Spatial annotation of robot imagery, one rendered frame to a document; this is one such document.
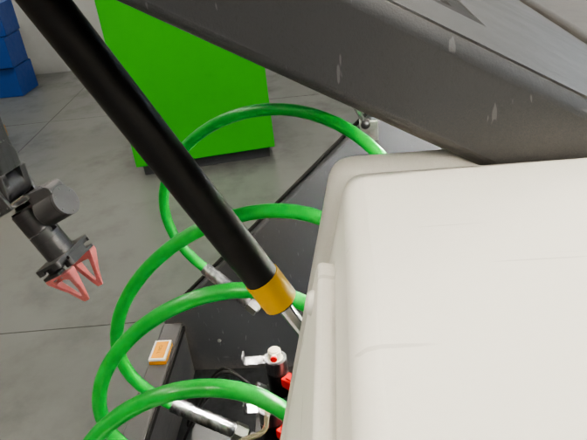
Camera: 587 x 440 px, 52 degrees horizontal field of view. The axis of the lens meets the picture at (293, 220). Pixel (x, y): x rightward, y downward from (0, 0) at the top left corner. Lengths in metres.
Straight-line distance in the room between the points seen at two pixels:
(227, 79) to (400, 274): 3.87
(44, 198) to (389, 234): 1.00
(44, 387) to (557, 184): 2.55
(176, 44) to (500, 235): 3.82
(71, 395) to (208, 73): 2.23
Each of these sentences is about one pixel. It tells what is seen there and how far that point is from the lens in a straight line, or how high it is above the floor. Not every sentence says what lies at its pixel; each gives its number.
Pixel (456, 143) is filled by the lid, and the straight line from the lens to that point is 0.22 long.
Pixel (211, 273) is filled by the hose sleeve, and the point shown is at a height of 1.18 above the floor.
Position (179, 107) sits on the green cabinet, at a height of 0.45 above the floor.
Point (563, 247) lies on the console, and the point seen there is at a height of 1.55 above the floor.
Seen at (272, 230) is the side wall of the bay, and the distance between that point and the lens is 1.03.
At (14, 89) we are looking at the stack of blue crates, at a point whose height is 0.08.
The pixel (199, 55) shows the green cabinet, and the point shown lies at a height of 0.76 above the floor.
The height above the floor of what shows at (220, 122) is 1.41.
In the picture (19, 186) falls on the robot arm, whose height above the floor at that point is 1.22.
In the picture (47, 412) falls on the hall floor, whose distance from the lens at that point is 2.57.
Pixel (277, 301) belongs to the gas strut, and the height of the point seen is 1.46.
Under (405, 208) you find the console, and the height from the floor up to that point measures 1.55.
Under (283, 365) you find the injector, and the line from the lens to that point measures 0.77.
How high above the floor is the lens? 1.64
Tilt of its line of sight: 29 degrees down
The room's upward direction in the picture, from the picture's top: 7 degrees counter-clockwise
